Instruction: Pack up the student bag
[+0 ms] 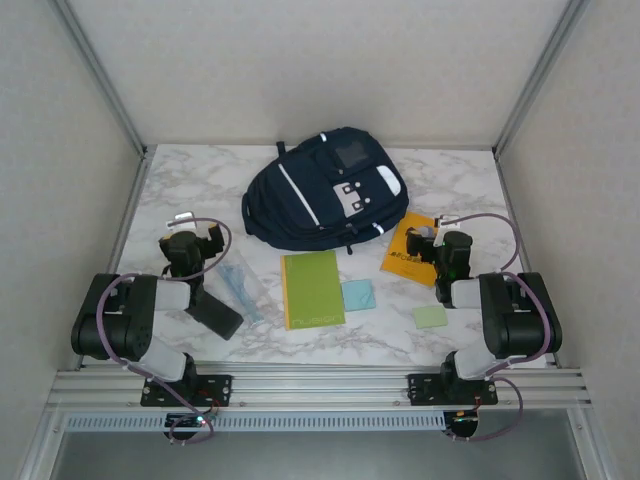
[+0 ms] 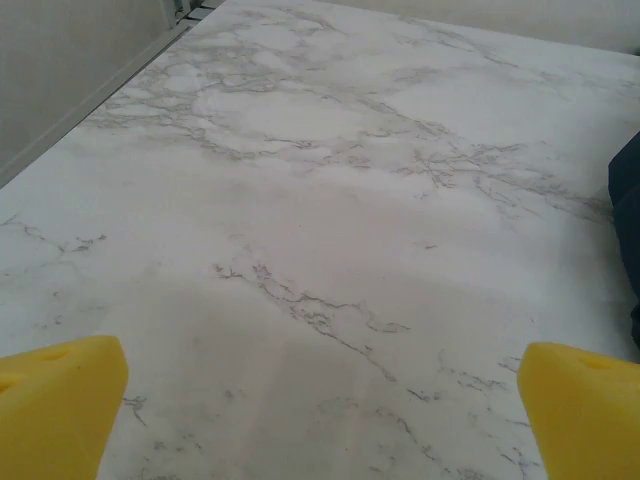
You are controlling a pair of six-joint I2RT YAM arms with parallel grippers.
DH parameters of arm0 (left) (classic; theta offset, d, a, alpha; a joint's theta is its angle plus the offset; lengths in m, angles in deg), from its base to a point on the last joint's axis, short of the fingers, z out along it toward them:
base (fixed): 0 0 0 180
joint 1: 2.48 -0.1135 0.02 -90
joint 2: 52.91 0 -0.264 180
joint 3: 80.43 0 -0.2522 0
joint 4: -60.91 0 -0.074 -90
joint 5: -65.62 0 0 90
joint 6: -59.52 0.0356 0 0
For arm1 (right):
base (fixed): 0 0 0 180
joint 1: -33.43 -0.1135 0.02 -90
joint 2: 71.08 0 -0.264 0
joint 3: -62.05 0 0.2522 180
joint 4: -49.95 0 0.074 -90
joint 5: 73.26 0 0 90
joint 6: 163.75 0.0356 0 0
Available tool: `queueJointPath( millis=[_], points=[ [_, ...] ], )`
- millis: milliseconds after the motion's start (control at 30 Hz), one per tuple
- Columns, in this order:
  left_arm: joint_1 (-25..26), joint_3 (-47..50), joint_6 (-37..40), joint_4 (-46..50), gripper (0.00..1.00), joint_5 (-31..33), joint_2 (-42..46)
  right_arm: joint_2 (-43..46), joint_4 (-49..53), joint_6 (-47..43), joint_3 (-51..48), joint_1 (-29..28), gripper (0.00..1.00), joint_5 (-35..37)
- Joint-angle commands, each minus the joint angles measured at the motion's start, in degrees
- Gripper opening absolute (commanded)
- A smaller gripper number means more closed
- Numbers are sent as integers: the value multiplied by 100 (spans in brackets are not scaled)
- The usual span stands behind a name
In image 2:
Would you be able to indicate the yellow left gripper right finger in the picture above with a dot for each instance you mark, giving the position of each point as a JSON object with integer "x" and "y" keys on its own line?
{"x": 585, "y": 415}

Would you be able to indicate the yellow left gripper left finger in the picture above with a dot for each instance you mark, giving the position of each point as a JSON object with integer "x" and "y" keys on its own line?
{"x": 55, "y": 400}

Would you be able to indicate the aluminium frame post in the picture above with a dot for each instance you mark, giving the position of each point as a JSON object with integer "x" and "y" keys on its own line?
{"x": 182, "y": 12}

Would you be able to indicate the navy blue student backpack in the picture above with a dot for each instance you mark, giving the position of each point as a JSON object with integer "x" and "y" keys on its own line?
{"x": 627, "y": 225}

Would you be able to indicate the aluminium table side rail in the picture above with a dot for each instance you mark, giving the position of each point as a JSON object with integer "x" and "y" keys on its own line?
{"x": 100, "y": 97}

